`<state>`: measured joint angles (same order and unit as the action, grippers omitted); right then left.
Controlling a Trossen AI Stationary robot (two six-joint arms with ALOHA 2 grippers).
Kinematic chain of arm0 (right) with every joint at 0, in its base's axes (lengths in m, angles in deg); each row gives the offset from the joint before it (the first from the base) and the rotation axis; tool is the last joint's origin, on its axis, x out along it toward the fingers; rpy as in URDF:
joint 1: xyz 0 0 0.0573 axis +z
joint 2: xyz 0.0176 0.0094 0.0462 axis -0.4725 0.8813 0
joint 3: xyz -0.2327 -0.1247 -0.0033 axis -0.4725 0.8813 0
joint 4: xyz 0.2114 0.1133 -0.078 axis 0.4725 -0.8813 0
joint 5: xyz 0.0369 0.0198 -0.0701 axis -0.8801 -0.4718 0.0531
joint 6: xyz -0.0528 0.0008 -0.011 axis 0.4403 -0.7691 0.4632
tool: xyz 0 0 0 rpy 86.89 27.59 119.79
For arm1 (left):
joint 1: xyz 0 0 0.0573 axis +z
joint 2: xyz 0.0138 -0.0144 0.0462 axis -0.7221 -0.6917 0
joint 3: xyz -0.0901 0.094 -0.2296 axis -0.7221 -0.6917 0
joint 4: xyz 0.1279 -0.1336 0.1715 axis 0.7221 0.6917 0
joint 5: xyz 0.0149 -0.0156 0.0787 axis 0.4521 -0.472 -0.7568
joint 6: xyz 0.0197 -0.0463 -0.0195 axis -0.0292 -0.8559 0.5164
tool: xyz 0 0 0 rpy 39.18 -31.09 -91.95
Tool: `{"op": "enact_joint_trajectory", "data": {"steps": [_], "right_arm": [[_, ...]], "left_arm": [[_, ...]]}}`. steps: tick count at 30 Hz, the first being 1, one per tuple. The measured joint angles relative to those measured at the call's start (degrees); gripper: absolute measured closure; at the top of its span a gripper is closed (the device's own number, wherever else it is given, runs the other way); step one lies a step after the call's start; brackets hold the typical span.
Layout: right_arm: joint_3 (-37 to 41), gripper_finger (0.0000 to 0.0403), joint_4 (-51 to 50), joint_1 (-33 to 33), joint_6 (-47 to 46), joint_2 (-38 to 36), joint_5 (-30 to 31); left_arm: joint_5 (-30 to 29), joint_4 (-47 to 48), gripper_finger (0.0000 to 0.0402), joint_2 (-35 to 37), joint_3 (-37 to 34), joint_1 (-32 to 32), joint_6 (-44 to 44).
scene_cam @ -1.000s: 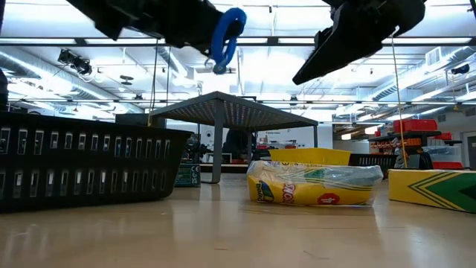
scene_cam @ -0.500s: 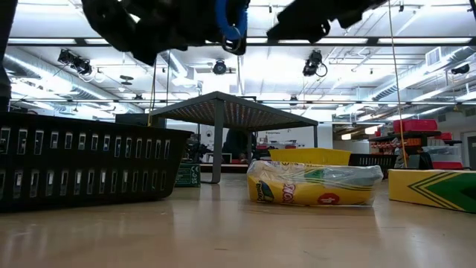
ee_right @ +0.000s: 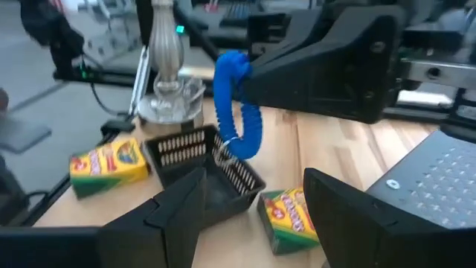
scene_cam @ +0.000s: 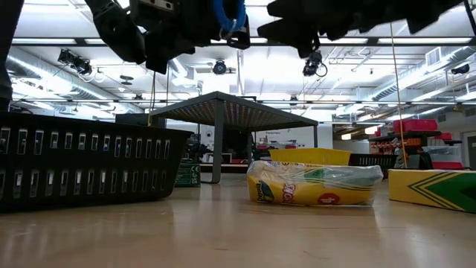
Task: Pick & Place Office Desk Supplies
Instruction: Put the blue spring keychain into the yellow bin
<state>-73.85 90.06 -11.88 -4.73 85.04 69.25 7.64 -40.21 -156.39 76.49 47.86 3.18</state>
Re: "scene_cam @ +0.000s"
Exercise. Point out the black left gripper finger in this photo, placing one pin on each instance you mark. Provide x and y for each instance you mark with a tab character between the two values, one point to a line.
240	41

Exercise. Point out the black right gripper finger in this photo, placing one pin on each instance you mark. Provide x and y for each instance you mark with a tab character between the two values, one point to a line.
290	35

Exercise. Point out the grey perforated metal shelf riser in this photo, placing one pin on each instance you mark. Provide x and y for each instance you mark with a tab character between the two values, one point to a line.
230	111

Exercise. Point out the yellow plastic basket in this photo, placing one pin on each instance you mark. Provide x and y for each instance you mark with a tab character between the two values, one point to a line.
308	156

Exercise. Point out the yellow green crayon box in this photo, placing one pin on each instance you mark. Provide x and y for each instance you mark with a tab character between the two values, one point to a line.
427	186
187	175

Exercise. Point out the plastic crayon pack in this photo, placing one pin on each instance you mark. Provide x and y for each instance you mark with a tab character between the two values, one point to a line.
308	190

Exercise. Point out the large black plastic basket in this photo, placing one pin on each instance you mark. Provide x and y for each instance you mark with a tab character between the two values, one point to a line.
93	186

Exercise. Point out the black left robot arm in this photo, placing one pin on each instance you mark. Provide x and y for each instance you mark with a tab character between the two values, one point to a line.
115	30

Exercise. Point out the red storage bin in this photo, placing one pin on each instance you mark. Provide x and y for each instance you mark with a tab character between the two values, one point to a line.
448	165
414	126

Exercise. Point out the black overhead camera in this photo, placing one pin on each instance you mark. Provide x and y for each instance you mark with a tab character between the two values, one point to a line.
219	67

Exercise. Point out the silver ventilation duct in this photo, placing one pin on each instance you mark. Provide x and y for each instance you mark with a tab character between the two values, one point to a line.
409	74

